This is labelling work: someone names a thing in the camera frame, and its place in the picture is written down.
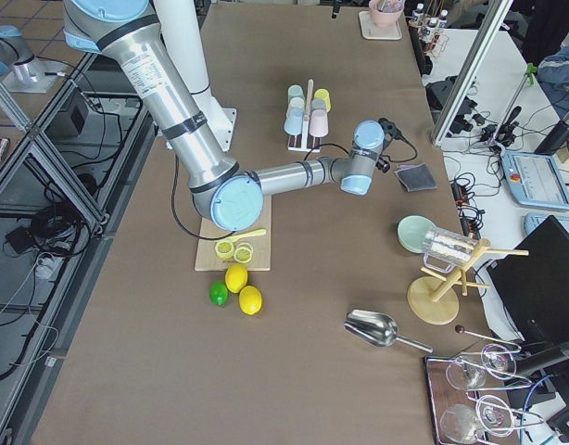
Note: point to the pink cup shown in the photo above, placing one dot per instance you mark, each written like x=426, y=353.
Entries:
x=319, y=126

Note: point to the green cup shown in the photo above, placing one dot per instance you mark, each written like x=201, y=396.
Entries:
x=295, y=91

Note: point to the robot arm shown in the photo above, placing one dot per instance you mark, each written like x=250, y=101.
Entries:
x=142, y=37

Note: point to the blue cup on rack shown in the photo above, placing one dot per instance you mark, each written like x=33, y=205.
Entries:
x=293, y=124

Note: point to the white cup on rack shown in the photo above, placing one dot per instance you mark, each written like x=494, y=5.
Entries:
x=295, y=107

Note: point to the grey cup on rack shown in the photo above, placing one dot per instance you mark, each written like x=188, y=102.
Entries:
x=318, y=104

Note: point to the yellow cup on rack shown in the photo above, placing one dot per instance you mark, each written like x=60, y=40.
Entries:
x=323, y=95

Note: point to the yellow plastic knife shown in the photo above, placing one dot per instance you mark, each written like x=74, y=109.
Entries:
x=253, y=233

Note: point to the wooden cutting board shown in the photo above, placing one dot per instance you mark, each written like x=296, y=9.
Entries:
x=252, y=245

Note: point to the lemon slice lower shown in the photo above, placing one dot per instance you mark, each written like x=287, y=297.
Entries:
x=243, y=253

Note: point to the lemon slice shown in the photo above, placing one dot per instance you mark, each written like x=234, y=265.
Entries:
x=243, y=253
x=224, y=249

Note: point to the lemon slice top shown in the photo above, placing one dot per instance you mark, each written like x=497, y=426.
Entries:
x=224, y=249

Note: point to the yellow lemon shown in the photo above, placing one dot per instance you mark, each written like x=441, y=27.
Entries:
x=250, y=300
x=236, y=277

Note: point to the green lime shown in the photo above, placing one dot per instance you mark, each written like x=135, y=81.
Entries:
x=218, y=293

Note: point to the green bowl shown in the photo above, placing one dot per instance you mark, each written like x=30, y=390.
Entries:
x=411, y=232

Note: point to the grey cloth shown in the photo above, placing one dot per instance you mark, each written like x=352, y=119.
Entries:
x=416, y=178

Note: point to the metal scoop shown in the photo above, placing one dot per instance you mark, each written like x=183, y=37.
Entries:
x=379, y=329

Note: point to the glass mug on stand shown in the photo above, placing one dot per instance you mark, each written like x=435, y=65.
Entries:
x=444, y=250

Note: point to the wooden stand base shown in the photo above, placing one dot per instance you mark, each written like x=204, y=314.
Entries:
x=432, y=297

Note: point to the cream tray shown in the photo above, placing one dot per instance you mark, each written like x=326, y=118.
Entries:
x=383, y=30

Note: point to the pink bowl of ice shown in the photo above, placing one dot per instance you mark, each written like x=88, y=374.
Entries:
x=385, y=12

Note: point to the wine glass upper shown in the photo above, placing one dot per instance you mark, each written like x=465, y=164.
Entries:
x=488, y=369

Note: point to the wine glass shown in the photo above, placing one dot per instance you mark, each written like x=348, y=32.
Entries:
x=488, y=369
x=490, y=418

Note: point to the blue teach pendant far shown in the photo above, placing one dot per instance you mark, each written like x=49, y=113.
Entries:
x=535, y=181

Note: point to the black computer monitor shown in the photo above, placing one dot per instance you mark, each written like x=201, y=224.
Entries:
x=535, y=288

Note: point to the wine glass lower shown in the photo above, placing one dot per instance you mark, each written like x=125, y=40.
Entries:
x=490, y=418

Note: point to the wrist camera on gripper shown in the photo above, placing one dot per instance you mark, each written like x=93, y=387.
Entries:
x=391, y=130

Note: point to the white wire cup rack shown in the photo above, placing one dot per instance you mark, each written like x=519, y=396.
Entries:
x=304, y=142

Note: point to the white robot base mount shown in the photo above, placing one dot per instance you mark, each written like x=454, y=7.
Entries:
x=181, y=35

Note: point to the black tablet frame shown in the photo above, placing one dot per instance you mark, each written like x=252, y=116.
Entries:
x=442, y=395

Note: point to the aluminium frame post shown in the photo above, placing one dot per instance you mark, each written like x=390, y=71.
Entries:
x=483, y=40

